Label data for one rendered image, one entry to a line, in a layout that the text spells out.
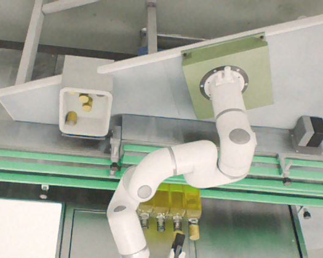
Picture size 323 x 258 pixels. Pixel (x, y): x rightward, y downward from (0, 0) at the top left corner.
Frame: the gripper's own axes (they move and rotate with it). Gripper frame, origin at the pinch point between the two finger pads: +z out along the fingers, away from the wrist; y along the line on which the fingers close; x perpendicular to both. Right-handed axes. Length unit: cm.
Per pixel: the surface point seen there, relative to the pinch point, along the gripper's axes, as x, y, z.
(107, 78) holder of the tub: 39, 33, 32
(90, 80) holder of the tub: 44, 33, 29
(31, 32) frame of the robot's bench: 81, 16, 64
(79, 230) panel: 34.8, -13.2, -0.7
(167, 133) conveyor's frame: 14.8, 15.2, 32.4
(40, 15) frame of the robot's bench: 82, 15, 76
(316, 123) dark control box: -35, 24, 51
